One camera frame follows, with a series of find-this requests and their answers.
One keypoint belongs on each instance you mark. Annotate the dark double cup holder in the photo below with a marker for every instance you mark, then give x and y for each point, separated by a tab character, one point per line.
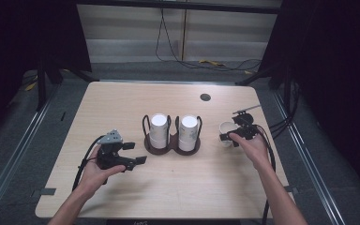
172	149

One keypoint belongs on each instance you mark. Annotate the small yellow tape piece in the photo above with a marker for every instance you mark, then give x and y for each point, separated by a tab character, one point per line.
30	86

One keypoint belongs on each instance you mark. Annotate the yellow strip on floor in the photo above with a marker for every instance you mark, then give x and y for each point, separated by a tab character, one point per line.
212	62

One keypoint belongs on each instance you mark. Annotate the person's left hand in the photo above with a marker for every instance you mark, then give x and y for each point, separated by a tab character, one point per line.
93	178

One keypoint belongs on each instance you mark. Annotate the black curtain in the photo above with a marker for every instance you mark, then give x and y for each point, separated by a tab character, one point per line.
22	34
334	62

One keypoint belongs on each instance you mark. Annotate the metal floor rail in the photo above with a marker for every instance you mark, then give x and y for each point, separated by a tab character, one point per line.
18	146
306	156

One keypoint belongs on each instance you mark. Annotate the stack of white paper cups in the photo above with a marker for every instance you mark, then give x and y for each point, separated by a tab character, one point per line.
188	131
159	129

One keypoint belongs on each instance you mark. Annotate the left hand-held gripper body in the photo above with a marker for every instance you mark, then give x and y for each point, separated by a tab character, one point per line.
112	157

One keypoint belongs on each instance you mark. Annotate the person's right hand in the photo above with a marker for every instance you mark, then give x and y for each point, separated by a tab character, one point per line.
256	151

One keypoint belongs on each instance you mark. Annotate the grey tape piece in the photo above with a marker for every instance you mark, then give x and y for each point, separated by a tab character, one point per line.
290	188
45	191

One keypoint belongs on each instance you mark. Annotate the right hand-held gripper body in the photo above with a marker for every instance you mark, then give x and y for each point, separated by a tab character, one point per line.
245	129

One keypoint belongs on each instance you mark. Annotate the single white paper cup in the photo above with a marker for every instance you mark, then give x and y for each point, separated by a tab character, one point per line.
226	128

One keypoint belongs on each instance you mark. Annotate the dark round table grommet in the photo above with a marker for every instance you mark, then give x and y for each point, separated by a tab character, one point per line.
205	97

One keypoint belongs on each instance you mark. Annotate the black metal stand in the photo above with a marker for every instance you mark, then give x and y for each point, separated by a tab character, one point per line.
41	84
278	76

